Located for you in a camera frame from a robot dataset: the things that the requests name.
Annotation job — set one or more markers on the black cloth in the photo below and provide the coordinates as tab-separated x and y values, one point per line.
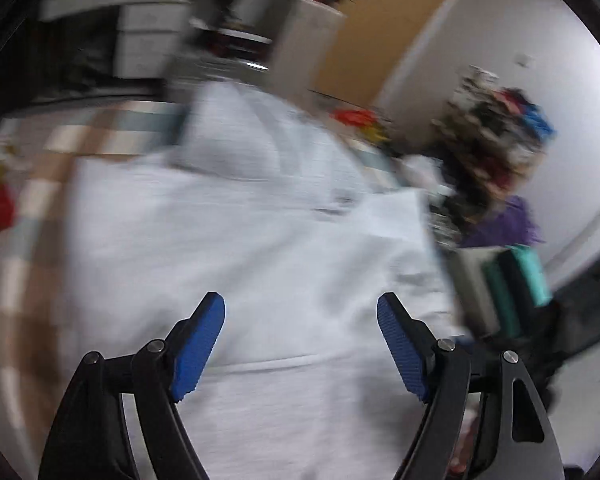
565	340

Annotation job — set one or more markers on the black and red flat box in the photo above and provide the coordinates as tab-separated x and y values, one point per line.
240	45

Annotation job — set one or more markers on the wooden door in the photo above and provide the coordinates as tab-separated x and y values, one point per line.
380	35

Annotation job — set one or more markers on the light grey hoodie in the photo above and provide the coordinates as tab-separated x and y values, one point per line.
230	235

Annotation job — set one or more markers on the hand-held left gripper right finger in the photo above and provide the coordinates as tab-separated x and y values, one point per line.
402	350

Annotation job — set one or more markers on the teal cushion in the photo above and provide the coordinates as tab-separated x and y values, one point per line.
520	290

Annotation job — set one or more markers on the white drawer cabinet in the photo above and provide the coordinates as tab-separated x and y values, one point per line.
305	45

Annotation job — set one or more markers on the white storage drawer units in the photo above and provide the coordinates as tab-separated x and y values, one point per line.
145	35

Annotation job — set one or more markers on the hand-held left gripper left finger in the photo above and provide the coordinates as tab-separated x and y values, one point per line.
200	350

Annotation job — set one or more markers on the checked bed sheet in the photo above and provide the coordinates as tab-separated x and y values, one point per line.
35	195

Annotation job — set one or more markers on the red and yellow item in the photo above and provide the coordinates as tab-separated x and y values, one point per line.
360	122

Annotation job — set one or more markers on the purple cloth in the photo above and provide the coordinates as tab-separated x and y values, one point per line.
505	225

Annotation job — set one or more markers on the cluttered shelf rack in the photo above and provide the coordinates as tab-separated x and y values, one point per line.
495	130

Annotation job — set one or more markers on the black desk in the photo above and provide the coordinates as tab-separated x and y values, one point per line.
80	60

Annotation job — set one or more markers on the white plastic bag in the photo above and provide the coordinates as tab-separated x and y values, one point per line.
425	172

